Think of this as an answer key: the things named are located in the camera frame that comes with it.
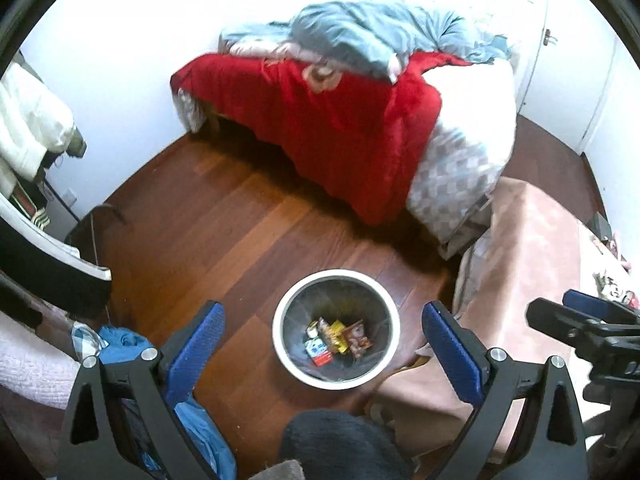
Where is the white round trash bin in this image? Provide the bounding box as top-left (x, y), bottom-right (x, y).
top-left (272, 269), bottom-right (401, 391)

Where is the blue crumpled garment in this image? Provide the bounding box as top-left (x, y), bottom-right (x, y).
top-left (99, 325), bottom-right (236, 479)

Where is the pink beige mattress cover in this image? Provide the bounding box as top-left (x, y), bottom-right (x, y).
top-left (378, 178), bottom-right (611, 457)

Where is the brown snack wrapper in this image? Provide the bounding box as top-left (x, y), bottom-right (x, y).
top-left (342, 320), bottom-right (372, 360)

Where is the dark fuzzy slipper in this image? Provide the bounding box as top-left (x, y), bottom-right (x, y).
top-left (278, 410), bottom-right (413, 479)

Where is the red white snack packet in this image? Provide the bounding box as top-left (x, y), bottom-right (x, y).
top-left (304, 337), bottom-right (333, 367)

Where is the yellow snack wrapper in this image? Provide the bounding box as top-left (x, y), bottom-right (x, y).
top-left (318, 318), bottom-right (349, 356)

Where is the white door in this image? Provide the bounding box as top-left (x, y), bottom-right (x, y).
top-left (521, 1), bottom-right (616, 155)

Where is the red fleece blanket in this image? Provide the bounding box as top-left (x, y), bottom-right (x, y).
top-left (170, 52), bottom-right (464, 226)

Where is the white hanging jacket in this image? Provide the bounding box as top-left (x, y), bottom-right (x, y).
top-left (1, 61), bottom-right (87, 197)

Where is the teal blue quilt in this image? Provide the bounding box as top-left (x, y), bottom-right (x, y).
top-left (218, 1), bottom-right (511, 84)

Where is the black cable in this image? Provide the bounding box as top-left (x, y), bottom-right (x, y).
top-left (64, 202), bottom-right (129, 326)

